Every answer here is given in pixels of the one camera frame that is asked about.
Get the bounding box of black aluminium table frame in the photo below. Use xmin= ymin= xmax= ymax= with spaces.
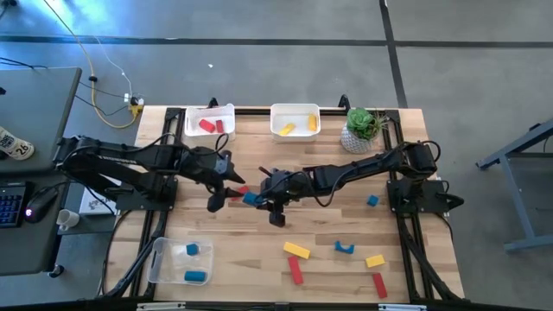
xmin=97 ymin=105 xmax=467 ymax=306

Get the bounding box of clear plastic bin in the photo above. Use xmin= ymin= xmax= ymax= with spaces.
xmin=146 ymin=236 xmax=215 ymax=287

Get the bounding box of yellow cable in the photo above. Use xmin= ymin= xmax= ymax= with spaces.
xmin=41 ymin=0 xmax=143 ymax=130

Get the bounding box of white plastic bin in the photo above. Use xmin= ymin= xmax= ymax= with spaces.
xmin=184 ymin=103 xmax=237 ymax=144
xmin=270 ymin=102 xmax=322 ymax=143

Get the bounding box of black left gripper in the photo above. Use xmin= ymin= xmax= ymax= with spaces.
xmin=188 ymin=149 xmax=247 ymax=213

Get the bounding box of white printed sheet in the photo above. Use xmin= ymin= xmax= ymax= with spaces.
xmin=79 ymin=175 xmax=118 ymax=216

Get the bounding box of black computer mouse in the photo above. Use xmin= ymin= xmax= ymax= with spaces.
xmin=23 ymin=186 xmax=60 ymax=225

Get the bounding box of silver bracket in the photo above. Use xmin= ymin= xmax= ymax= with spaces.
xmin=137 ymin=301 xmax=187 ymax=311
xmin=378 ymin=303 xmax=428 ymax=311

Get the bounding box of succulent in patterned pot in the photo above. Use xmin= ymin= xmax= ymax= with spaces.
xmin=340 ymin=106 xmax=390 ymax=156

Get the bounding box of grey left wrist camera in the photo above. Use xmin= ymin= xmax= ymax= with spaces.
xmin=214 ymin=154 xmax=232 ymax=175

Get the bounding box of white cable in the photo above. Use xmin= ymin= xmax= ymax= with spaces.
xmin=92 ymin=35 xmax=134 ymax=101

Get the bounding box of long yellow block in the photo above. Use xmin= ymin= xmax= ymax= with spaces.
xmin=283 ymin=241 xmax=312 ymax=260

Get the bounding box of blue arch block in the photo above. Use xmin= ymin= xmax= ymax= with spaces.
xmin=334 ymin=240 xmax=356 ymax=256

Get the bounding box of black cable beside table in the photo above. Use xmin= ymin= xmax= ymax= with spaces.
xmin=98 ymin=209 xmax=133 ymax=299

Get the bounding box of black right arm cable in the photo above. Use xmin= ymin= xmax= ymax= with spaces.
xmin=314 ymin=183 xmax=345 ymax=209

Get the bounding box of long red block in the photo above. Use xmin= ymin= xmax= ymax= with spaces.
xmin=372 ymin=272 xmax=389 ymax=300
xmin=287 ymin=255 xmax=305 ymax=286

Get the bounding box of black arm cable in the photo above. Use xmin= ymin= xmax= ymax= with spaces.
xmin=314 ymin=183 xmax=345 ymax=209
xmin=142 ymin=132 xmax=231 ymax=159

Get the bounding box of white printed bottle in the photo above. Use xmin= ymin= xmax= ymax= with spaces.
xmin=0 ymin=125 xmax=35 ymax=162

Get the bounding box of black floor cable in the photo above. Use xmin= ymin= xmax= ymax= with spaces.
xmin=74 ymin=94 xmax=130 ymax=118
xmin=79 ymin=80 xmax=127 ymax=99
xmin=0 ymin=55 xmax=48 ymax=71

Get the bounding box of grey metal table stand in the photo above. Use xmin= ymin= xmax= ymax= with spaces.
xmin=475 ymin=118 xmax=553 ymax=254

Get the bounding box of dark grey desk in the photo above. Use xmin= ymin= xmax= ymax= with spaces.
xmin=0 ymin=170 xmax=73 ymax=277

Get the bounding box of yellow power plug block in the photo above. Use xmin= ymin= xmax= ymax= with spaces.
xmin=124 ymin=92 xmax=146 ymax=118

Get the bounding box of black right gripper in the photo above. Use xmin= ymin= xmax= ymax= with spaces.
xmin=255 ymin=166 xmax=310 ymax=228

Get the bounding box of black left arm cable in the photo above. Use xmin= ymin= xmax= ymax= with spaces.
xmin=142 ymin=132 xmax=231 ymax=159

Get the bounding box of backlit keyboard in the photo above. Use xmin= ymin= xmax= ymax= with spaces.
xmin=0 ymin=181 xmax=28 ymax=229

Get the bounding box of white cup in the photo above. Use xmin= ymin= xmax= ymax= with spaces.
xmin=55 ymin=208 xmax=81 ymax=232

